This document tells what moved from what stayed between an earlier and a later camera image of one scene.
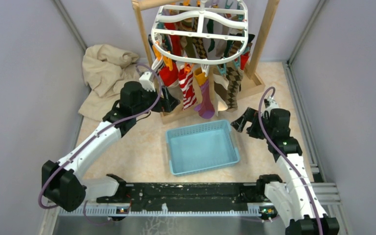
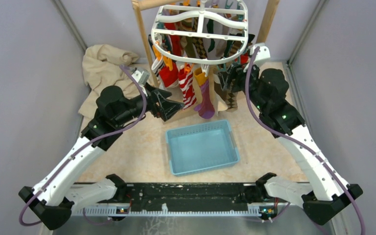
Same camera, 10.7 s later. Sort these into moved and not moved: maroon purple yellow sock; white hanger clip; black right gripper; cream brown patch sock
Moved: black right gripper
Not moved: cream brown patch sock; maroon purple yellow sock; white hanger clip
